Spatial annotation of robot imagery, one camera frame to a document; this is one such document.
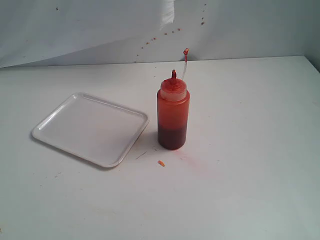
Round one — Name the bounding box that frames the red sauce squeeze bottle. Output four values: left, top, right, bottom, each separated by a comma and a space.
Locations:
157, 48, 190, 150

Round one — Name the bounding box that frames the white square plastic tray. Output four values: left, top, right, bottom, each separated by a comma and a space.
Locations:
32, 92, 149, 169

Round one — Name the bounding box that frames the small orange crumb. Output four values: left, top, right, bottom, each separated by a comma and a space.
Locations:
157, 160, 165, 167

